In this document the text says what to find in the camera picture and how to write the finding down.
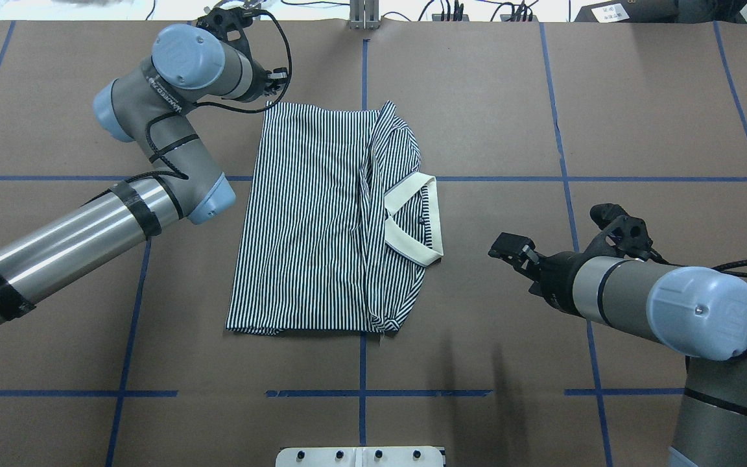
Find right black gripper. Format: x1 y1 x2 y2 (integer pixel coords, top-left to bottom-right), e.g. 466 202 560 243
487 232 583 317

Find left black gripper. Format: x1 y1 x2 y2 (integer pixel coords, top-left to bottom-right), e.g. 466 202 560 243
253 62 290 101

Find striped polo shirt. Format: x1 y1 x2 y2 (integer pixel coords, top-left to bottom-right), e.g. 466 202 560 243
226 101 444 336

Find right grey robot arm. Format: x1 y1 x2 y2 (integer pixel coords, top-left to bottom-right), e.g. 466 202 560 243
488 233 747 466

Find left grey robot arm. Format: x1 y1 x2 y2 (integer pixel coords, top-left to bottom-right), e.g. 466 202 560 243
0 24 293 325

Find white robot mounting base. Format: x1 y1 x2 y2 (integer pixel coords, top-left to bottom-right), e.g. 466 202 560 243
275 446 447 466

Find blue tape grid lines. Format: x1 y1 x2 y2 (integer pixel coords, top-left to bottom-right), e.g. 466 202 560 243
0 19 747 466

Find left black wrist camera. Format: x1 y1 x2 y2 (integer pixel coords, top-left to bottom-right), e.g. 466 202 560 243
195 6 266 55

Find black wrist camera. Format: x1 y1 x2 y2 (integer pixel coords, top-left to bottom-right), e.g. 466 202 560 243
585 203 655 261
195 6 266 55

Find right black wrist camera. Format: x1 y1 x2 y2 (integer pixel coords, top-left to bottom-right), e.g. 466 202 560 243
585 203 655 261

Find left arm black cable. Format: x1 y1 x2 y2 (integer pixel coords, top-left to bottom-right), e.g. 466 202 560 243
0 8 294 393

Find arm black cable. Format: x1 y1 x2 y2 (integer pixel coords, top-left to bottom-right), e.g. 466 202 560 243
0 8 294 393
646 250 747 286

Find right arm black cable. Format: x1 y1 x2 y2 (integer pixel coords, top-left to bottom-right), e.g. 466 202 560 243
646 250 747 286

